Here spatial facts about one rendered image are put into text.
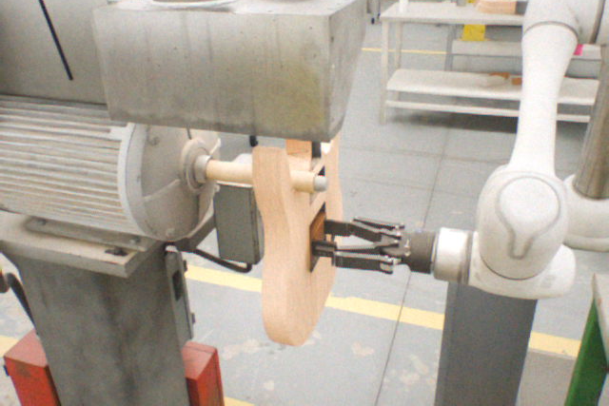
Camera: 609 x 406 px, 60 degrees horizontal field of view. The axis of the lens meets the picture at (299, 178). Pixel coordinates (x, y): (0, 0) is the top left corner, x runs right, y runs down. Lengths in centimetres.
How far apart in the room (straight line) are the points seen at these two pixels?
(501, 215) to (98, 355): 80
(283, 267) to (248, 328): 161
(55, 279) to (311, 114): 65
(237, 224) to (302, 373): 117
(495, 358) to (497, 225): 110
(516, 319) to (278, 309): 96
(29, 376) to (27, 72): 69
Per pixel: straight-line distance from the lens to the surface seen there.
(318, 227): 96
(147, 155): 81
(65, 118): 92
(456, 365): 185
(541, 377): 237
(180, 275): 131
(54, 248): 101
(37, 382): 135
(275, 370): 225
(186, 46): 64
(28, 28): 90
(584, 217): 152
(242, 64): 62
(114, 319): 108
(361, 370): 225
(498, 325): 171
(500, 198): 73
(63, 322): 116
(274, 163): 74
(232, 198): 114
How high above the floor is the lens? 162
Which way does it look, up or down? 26 degrees down
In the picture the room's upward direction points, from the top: 2 degrees counter-clockwise
